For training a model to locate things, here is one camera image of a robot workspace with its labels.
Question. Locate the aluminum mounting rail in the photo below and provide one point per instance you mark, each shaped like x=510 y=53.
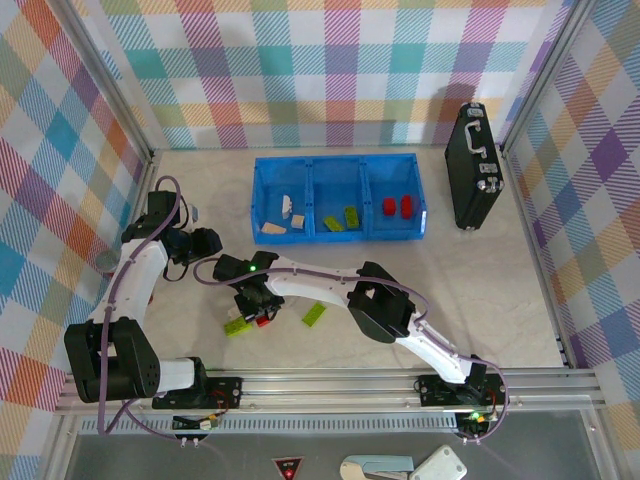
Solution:
x=325 y=390

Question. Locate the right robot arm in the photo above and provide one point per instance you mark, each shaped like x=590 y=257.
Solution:
x=300 y=286

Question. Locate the red triangle warning sign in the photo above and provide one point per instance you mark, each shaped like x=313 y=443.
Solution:
x=288 y=467

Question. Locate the black briefcase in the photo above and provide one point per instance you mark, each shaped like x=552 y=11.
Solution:
x=472 y=170

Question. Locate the red lego brick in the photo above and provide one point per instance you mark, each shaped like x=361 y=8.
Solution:
x=263 y=321
x=389 y=207
x=408 y=207

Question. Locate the curved white lego piece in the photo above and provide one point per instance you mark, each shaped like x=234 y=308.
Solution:
x=288 y=206

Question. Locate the flat white lego brick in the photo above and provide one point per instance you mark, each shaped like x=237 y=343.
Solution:
x=274 y=229

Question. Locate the square white lego brick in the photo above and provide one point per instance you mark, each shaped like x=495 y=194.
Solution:
x=298 y=222

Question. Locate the small controller board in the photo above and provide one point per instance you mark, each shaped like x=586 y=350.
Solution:
x=200 y=423
x=472 y=425

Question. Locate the white and blue tool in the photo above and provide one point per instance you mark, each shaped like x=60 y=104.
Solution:
x=375 y=467

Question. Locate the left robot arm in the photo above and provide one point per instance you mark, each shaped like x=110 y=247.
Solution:
x=135 y=280

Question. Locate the short lime green lego plate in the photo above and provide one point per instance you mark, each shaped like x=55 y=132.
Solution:
x=352 y=217

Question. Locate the thick lime green lego brick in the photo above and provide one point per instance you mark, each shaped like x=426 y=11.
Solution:
x=237 y=328

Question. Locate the long lime green lego plate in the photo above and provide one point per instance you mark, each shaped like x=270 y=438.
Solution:
x=333 y=223

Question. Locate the gray round cap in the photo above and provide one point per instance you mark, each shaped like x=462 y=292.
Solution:
x=106 y=261

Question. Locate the white rounded box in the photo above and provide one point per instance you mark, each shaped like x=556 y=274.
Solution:
x=440 y=466

